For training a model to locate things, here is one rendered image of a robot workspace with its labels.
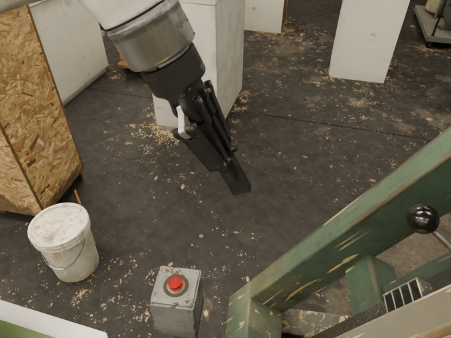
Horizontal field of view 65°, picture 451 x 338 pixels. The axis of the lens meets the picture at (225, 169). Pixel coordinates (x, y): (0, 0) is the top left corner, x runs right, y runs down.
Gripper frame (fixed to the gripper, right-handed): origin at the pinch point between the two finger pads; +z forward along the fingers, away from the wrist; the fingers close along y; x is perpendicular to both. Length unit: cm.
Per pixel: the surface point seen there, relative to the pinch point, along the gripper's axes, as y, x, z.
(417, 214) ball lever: -7.3, -23.2, 6.9
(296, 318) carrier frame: 11, 11, 65
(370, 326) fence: -10.5, -13.2, 28.1
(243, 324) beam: 2, 20, 49
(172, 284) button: 7, 35, 36
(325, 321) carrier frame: 11, 4, 68
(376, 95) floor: 300, -31, 176
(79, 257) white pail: 55, 134, 73
